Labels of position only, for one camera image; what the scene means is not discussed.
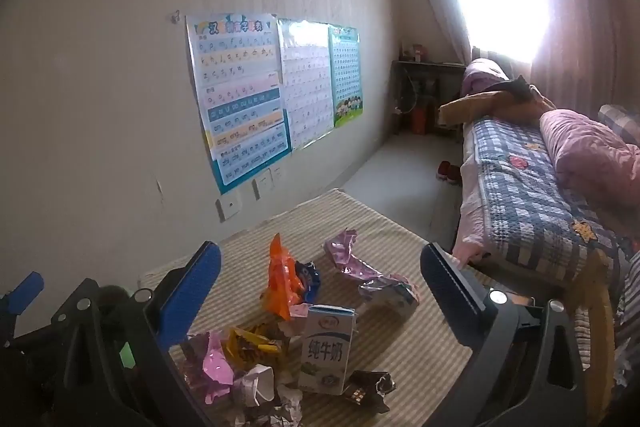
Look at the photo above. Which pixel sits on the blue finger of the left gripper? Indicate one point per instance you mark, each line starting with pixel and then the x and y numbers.
pixel 22 296

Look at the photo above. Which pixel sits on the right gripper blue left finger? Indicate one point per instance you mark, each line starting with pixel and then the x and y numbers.
pixel 181 293

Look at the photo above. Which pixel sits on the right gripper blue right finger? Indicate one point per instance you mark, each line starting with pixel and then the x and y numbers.
pixel 459 296

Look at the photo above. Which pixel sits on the pink wrapper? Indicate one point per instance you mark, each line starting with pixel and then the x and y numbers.
pixel 205 368

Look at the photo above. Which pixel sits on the yellow snack box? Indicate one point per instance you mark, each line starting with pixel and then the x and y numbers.
pixel 262 344

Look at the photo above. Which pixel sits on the orange snack bag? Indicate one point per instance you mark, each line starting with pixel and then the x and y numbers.
pixel 284 289

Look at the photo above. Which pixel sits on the dark brown foil wrapper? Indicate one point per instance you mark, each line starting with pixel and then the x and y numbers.
pixel 369 389

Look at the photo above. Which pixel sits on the white milk carton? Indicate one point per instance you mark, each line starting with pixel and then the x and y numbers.
pixel 325 352

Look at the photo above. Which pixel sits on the silver newspaper wad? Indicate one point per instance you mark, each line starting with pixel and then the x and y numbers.
pixel 284 411

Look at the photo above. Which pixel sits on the white patterned paper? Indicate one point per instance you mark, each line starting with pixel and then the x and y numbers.
pixel 255 388

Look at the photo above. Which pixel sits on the beige checkered tablecloth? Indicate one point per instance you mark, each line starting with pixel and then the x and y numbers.
pixel 421 353

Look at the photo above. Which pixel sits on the white blue crumpled bag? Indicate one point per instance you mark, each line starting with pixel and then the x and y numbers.
pixel 395 293

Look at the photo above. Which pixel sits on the bed with plaid cover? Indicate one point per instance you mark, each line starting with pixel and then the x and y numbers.
pixel 515 214

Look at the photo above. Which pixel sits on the purple foil wrapper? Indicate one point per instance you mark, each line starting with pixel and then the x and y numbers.
pixel 340 250

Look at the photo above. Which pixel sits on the red shoes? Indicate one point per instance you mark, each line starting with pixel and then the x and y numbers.
pixel 449 173

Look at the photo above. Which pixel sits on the dark blue cookie wrapper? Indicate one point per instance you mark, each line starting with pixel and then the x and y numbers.
pixel 309 276

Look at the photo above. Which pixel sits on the pink quilt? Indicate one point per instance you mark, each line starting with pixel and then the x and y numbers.
pixel 590 160

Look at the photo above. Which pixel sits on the dark shelf unit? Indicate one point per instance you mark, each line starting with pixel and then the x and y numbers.
pixel 420 89

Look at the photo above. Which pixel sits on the curtain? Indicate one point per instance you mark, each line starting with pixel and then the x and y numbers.
pixel 571 49

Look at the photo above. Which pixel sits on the wall socket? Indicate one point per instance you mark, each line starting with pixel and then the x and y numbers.
pixel 229 205

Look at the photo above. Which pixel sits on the pinyin wall poster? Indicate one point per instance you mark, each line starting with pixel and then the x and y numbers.
pixel 237 80

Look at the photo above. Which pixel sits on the green blue wall poster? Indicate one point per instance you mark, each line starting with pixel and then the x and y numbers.
pixel 344 52

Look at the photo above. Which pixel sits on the white chart wall poster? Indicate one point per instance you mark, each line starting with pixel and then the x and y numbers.
pixel 306 77

